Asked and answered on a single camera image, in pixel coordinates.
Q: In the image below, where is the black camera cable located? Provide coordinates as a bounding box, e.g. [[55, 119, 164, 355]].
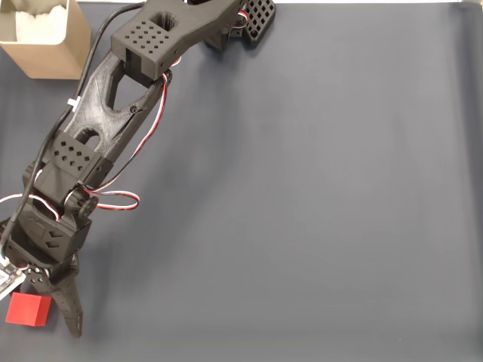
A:
[[2, 2, 148, 250]]

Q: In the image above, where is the red cube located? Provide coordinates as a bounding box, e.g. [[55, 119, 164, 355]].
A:
[[5, 292, 53, 327]]

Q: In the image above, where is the white padding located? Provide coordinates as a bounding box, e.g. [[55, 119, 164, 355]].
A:
[[14, 5, 68, 44]]

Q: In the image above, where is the dark table mat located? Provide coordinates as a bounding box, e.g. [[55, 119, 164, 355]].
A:
[[0, 2, 483, 362]]

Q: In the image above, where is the beige box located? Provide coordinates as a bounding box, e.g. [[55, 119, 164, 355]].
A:
[[0, 0, 92, 80]]

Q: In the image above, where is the white camera board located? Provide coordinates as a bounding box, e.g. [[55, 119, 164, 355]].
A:
[[0, 259, 28, 301]]

